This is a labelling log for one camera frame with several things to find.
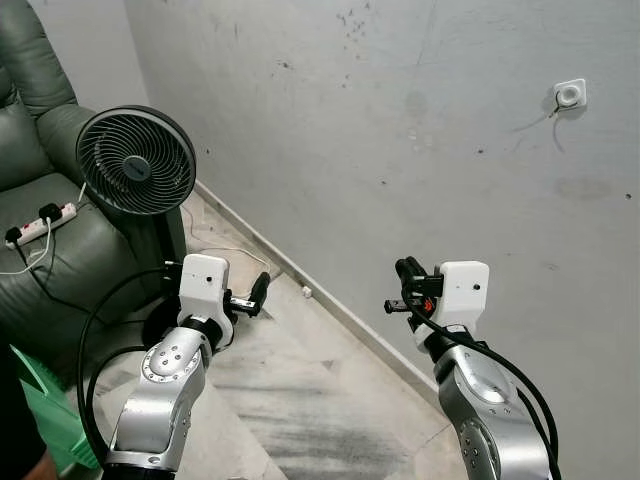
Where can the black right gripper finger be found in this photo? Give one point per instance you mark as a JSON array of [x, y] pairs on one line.
[[421, 269], [406, 268]]

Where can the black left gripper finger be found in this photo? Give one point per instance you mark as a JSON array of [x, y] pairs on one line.
[[264, 287], [256, 308]]

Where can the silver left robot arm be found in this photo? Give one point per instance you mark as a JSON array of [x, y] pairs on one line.
[[165, 400]]

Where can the black round floor fan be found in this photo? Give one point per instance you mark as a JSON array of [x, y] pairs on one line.
[[135, 165]]

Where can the green leather sofa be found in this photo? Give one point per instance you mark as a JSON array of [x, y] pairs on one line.
[[60, 270]]

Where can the white power strip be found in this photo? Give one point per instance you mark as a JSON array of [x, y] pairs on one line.
[[57, 217]]

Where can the green plastic stool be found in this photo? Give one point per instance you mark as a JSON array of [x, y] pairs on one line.
[[60, 410]]

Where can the black power plug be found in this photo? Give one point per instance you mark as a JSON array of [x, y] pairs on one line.
[[13, 236], [48, 211]]

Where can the person in dark clothes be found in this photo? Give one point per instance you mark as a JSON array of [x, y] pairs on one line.
[[15, 420]]

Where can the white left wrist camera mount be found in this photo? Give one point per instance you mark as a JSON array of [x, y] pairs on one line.
[[205, 285]]

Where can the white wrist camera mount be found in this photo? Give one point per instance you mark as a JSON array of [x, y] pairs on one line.
[[462, 290], [205, 285]]

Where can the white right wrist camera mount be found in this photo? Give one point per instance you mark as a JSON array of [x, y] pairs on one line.
[[462, 290]]

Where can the white adhesive wall hook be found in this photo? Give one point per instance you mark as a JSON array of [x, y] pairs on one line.
[[570, 95]]

